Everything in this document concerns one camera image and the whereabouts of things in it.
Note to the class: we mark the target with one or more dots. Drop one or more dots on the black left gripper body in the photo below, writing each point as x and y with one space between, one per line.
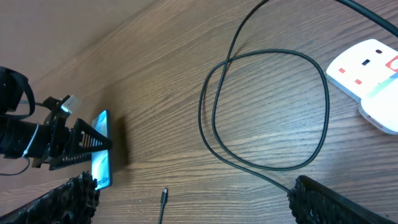
52 140

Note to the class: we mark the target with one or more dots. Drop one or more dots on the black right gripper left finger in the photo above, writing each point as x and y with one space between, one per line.
73 202

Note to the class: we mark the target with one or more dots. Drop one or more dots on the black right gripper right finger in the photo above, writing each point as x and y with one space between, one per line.
313 203

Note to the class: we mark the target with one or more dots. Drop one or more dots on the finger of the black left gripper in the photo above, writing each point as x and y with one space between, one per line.
69 161
87 140

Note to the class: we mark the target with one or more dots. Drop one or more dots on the white power strip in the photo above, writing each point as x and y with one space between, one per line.
360 68

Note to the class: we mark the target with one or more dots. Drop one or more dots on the white charger plug adapter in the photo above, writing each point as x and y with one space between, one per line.
379 106

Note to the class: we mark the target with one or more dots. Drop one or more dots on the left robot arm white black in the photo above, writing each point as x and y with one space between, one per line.
17 104

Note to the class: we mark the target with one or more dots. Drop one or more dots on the blue-screen Samsung Galaxy smartphone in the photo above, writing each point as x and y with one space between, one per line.
101 166

